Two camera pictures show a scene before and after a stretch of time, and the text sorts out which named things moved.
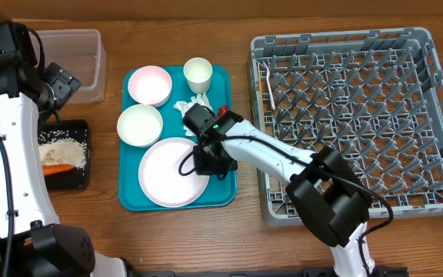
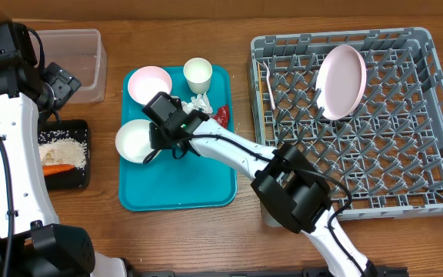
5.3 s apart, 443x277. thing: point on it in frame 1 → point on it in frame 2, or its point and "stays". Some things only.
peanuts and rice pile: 67,148 stays
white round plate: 159,174 → 341,82
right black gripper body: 206,163 → 156,131
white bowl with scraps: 150,85 stays
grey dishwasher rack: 382,100 stays
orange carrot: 48,169 stays
